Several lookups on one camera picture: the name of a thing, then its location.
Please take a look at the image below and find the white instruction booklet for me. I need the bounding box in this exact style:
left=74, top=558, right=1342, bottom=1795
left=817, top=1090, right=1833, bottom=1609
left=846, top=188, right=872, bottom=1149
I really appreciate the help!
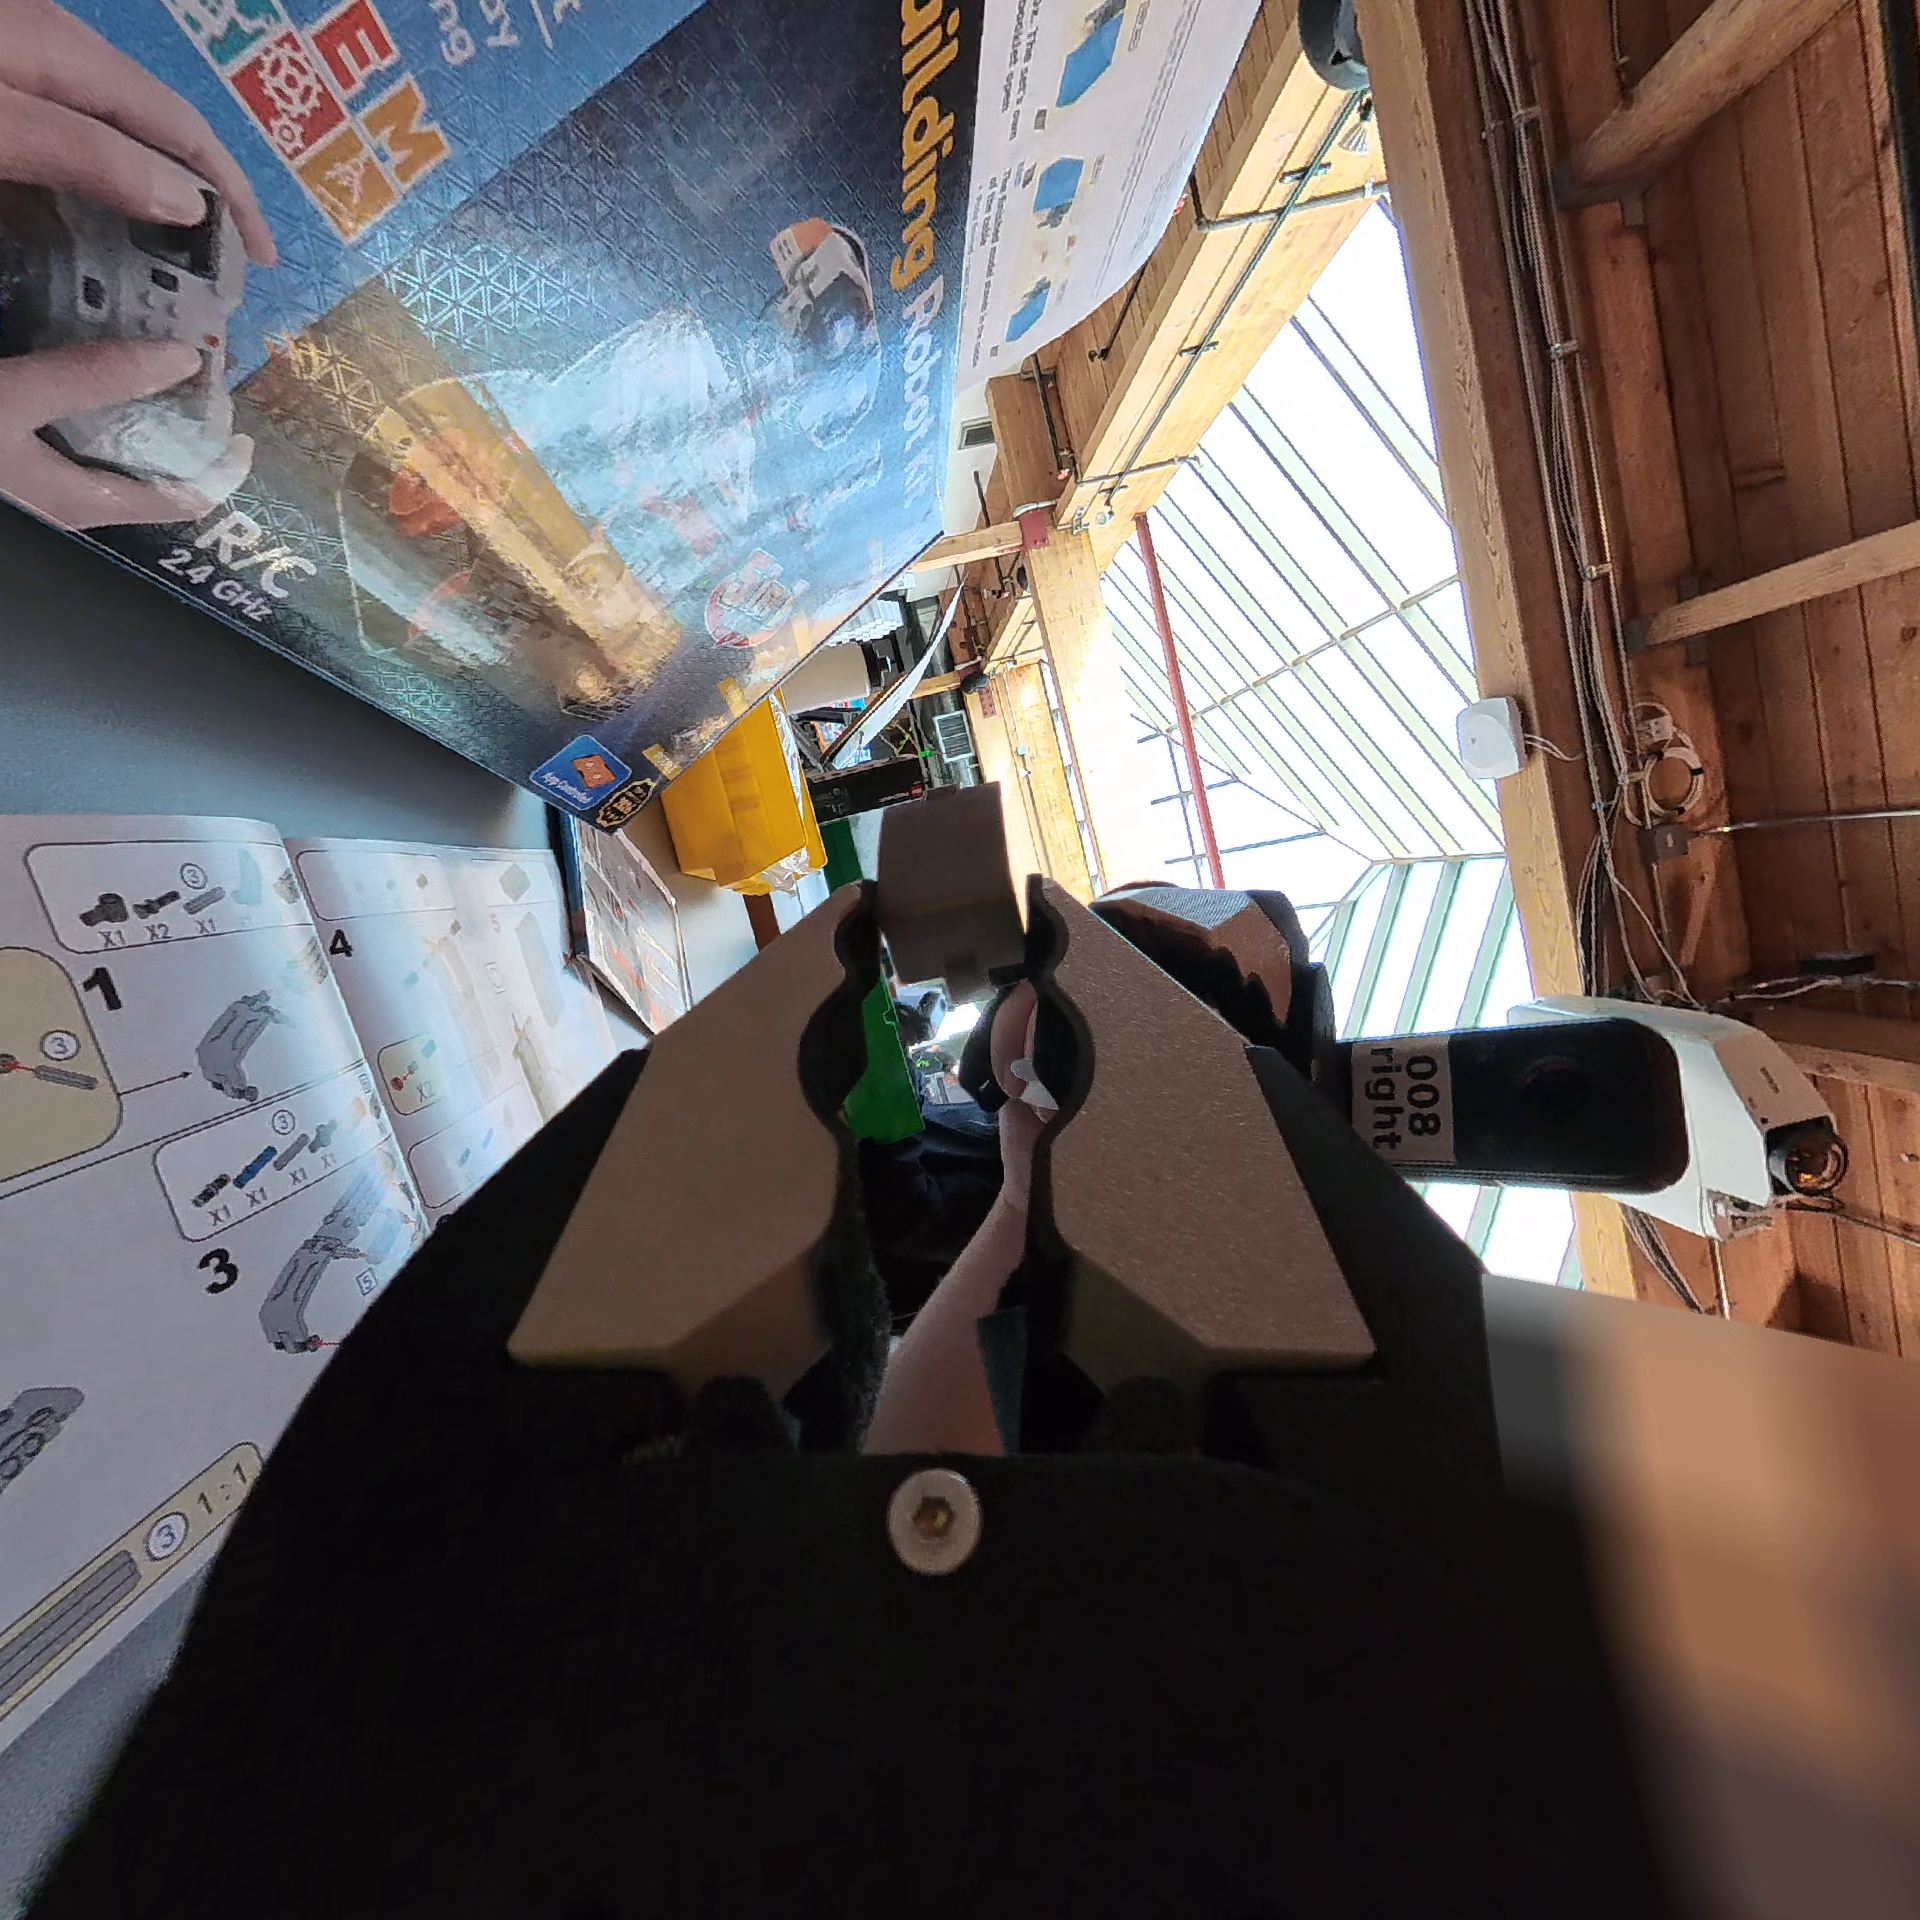
left=0, top=813, right=629, bottom=1747

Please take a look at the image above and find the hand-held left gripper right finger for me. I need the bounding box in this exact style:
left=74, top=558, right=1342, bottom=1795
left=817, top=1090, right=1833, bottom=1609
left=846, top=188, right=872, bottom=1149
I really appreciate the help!
left=1024, top=877, right=1377, bottom=1453

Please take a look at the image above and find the red pipe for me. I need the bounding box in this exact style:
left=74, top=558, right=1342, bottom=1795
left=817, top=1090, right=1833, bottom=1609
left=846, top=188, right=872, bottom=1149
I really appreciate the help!
left=1133, top=509, right=1228, bottom=890

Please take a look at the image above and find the person's right forearm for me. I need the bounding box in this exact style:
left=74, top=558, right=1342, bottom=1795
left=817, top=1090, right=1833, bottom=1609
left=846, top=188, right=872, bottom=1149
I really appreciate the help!
left=871, top=1118, right=1052, bottom=1457

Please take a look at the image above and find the white ceiling sensor box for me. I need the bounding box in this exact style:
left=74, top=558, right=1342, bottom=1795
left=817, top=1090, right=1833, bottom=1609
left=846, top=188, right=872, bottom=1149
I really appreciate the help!
left=1452, top=693, right=1534, bottom=785

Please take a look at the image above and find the skylight window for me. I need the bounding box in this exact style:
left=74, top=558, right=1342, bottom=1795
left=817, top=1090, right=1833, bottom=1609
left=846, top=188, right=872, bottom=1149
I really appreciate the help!
left=1095, top=195, right=1577, bottom=1291

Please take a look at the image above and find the white printed instruction sheet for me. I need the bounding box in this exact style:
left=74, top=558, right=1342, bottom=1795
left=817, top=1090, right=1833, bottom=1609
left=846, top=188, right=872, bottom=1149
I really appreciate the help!
left=955, top=0, right=1264, bottom=366

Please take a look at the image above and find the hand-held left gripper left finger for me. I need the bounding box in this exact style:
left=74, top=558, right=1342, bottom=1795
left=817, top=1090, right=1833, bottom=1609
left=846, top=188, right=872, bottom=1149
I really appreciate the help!
left=507, top=883, right=888, bottom=1449

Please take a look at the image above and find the small illustrated leaflet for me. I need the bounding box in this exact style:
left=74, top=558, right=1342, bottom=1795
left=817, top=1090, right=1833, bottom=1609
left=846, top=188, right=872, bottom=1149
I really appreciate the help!
left=573, top=822, right=694, bottom=1039

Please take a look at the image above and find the green bin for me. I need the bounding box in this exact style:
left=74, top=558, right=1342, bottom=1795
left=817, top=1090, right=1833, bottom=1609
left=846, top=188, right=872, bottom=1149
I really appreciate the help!
left=814, top=816, right=925, bottom=1144

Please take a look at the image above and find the yellow parts bin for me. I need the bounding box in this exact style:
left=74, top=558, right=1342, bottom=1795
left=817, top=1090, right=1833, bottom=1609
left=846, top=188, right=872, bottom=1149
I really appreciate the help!
left=659, top=693, right=829, bottom=900

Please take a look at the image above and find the white security camera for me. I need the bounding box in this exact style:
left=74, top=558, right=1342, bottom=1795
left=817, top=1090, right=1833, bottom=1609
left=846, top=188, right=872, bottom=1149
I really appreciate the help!
left=1508, top=992, right=1848, bottom=1242

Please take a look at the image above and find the blue robot kit box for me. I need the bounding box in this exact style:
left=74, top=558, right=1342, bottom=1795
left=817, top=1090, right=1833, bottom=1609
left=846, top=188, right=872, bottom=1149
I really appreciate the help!
left=0, top=0, right=995, bottom=824

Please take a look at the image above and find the long black carton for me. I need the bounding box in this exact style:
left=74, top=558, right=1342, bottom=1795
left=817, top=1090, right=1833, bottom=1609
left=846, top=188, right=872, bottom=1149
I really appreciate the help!
left=806, top=752, right=939, bottom=822

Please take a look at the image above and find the grey curved building panel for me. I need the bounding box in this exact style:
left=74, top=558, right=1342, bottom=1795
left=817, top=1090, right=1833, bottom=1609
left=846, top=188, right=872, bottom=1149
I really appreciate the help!
left=872, top=781, right=1029, bottom=995

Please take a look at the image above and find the grey desk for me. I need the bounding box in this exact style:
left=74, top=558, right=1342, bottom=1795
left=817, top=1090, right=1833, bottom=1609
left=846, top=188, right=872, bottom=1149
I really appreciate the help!
left=0, top=503, right=840, bottom=1801

